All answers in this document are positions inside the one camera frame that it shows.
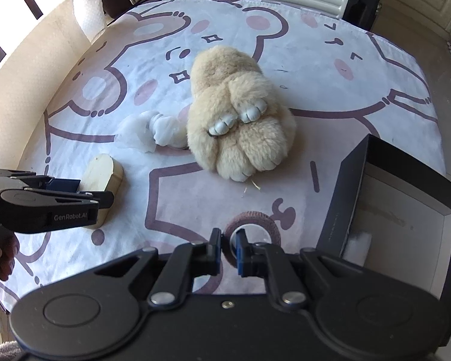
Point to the brown tape roll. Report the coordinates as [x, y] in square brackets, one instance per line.
[270, 229]

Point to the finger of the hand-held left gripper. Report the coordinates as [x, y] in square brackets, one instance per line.
[62, 185]
[71, 196]

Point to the cream padded board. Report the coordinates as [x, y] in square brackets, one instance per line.
[30, 82]

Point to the beige plush toy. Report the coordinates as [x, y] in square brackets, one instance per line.
[240, 120]

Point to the wooden block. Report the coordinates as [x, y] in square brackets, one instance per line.
[101, 169]

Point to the person's left hand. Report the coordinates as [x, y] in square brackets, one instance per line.
[8, 255]

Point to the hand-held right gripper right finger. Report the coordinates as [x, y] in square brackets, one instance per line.
[240, 252]

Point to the white textured paper towel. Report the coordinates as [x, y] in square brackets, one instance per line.
[88, 11]

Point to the white gauze roll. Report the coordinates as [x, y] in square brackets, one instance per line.
[165, 129]

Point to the black cardboard box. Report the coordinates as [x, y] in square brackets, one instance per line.
[342, 195]

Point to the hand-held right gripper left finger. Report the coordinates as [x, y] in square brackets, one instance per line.
[216, 248]

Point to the printed bear blanket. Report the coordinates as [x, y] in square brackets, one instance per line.
[285, 45]

